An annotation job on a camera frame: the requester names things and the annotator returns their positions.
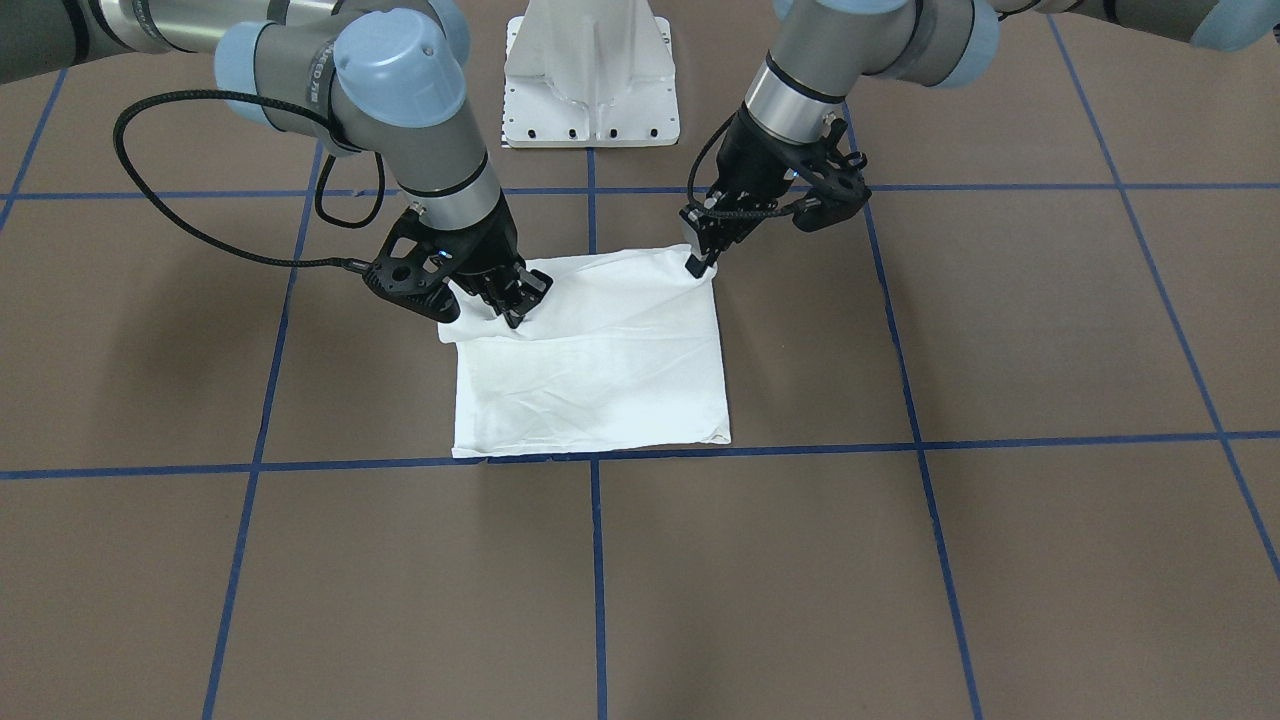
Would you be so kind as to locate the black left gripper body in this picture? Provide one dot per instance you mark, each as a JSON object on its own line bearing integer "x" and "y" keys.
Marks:
{"x": 757, "y": 168}

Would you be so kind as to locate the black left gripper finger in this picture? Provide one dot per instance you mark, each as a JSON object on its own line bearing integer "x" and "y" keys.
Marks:
{"x": 704, "y": 254}
{"x": 698, "y": 229}

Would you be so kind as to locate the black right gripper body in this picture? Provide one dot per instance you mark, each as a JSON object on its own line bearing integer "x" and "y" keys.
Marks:
{"x": 487, "y": 248}

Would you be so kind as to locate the white long-sleeve printed shirt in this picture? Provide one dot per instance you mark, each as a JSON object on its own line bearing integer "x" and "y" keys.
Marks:
{"x": 624, "y": 352}

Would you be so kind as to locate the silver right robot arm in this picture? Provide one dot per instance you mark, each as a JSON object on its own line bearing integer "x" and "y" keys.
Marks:
{"x": 386, "y": 77}

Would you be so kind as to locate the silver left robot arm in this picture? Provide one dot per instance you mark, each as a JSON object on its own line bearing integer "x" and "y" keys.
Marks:
{"x": 825, "y": 47}

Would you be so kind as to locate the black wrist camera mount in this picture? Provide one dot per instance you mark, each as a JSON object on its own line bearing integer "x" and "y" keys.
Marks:
{"x": 412, "y": 270}
{"x": 837, "y": 188}

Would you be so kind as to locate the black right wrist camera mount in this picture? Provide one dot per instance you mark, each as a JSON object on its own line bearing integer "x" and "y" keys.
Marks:
{"x": 412, "y": 270}

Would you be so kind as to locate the white camera stand column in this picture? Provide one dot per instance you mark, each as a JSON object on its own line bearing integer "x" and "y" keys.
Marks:
{"x": 589, "y": 75}

